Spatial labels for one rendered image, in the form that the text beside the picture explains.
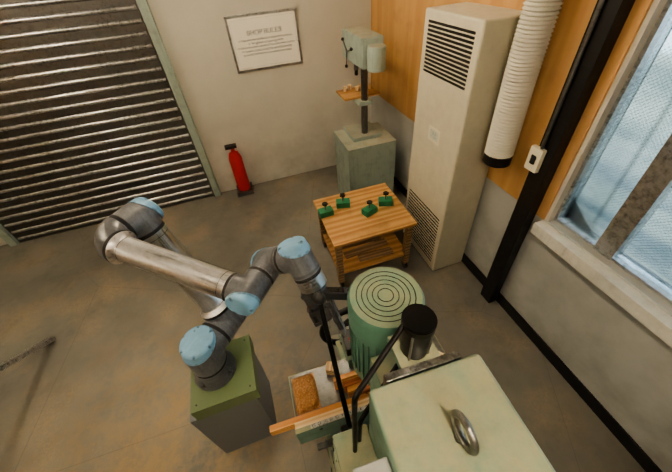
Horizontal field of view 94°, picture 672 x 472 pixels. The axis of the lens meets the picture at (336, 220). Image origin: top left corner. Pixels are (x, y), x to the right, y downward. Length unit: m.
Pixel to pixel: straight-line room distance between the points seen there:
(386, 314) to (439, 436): 0.23
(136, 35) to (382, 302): 3.04
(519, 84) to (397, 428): 1.62
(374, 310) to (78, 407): 2.40
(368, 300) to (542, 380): 1.91
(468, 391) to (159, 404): 2.16
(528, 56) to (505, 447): 1.59
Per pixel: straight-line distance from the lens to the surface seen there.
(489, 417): 0.64
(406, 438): 0.60
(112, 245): 1.24
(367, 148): 2.96
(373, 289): 0.74
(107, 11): 3.37
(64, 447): 2.78
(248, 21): 3.35
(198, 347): 1.49
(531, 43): 1.83
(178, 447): 2.40
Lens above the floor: 2.10
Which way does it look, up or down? 41 degrees down
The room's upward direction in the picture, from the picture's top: 5 degrees counter-clockwise
